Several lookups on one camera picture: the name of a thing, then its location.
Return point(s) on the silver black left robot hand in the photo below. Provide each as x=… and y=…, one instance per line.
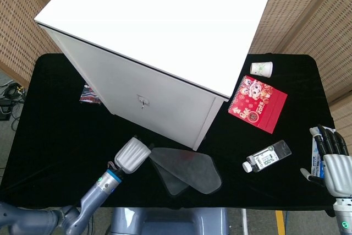
x=132, y=153

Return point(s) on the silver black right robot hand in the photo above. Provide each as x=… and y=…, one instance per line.
x=339, y=174

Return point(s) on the grey translucent folder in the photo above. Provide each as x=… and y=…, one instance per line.
x=192, y=171

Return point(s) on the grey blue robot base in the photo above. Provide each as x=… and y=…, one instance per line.
x=170, y=222

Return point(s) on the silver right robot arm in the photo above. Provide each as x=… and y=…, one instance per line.
x=343, y=215

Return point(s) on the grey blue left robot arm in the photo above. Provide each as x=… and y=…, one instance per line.
x=93, y=199

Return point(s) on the white cabinet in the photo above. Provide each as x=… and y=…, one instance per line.
x=154, y=26

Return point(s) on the blue white long box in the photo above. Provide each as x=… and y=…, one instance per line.
x=317, y=160

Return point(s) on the black tablecloth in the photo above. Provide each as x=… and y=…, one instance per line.
x=68, y=141

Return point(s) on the red blue patterned packet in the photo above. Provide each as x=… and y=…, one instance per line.
x=88, y=97

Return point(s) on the clear plastic water bottle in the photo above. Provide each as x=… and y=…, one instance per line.
x=266, y=158

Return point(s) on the red desk calendar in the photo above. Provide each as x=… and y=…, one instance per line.
x=261, y=108

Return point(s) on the white table leg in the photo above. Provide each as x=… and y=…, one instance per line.
x=244, y=222

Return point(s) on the white paper cup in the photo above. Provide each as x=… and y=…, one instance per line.
x=261, y=68

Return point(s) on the perforated brown partition panel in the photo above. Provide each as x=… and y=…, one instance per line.
x=310, y=12
x=19, y=26

